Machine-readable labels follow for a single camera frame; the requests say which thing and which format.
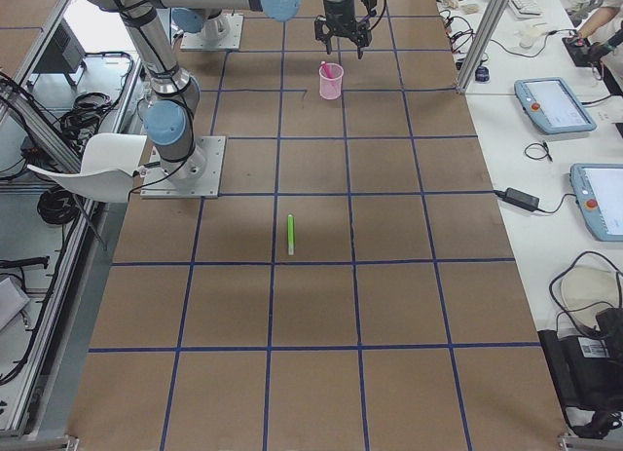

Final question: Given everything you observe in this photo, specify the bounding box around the small black coiled cable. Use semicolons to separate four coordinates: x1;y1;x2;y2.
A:
524;140;553;163

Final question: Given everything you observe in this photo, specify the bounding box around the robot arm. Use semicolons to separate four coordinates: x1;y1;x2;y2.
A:
87;0;301;187
156;0;385;57

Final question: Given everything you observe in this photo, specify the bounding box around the aluminium frame post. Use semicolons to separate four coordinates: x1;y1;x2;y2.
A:
456;0;510;94

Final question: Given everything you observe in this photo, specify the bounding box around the blue teach pendant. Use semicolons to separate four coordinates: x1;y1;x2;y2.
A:
569;164;622;242
514;77;597;134

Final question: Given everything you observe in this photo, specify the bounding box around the near blue teach pendant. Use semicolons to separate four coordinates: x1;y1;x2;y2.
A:
569;164;622;242

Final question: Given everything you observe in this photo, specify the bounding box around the black power adapter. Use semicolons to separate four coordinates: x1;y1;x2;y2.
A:
494;187;539;212

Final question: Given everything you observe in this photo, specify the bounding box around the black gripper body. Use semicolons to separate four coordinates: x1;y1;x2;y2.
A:
314;15;370;45

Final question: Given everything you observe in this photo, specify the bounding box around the pink mesh cup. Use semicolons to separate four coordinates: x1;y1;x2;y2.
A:
318;62;344;100

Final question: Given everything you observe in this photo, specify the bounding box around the green highlighter pen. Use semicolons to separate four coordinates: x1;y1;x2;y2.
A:
286;213;296;256

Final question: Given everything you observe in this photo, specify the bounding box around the pink highlighter pen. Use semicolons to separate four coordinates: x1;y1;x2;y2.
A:
320;61;334;80

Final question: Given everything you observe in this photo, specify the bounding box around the white plastic chair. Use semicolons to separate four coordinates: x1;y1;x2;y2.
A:
27;132;147;204

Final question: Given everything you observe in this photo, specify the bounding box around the far blue teach pendant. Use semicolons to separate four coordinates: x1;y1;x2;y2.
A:
514;77;597;134

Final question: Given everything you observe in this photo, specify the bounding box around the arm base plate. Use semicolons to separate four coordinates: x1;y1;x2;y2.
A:
178;13;243;52
139;136;226;199

